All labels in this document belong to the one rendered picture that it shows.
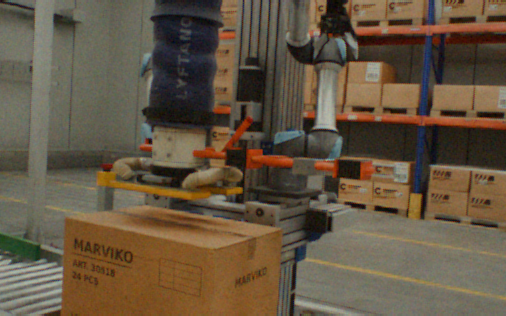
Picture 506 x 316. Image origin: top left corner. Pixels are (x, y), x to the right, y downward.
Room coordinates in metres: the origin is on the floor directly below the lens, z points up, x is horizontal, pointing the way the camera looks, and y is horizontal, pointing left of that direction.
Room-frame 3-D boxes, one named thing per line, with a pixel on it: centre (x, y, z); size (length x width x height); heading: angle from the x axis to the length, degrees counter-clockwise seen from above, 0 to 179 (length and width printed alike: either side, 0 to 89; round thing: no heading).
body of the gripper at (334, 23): (1.79, -0.24, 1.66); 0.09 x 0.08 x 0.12; 150
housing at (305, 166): (1.51, -0.15, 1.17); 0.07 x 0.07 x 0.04; 60
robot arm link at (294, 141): (2.11, -0.14, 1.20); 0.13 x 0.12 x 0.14; 86
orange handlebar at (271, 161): (1.74, 0.02, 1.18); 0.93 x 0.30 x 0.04; 60
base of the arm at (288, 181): (2.11, -0.13, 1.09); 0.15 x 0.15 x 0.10
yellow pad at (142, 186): (1.66, 0.30, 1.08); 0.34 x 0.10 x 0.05; 60
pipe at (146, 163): (1.74, 0.25, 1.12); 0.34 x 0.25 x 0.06; 60
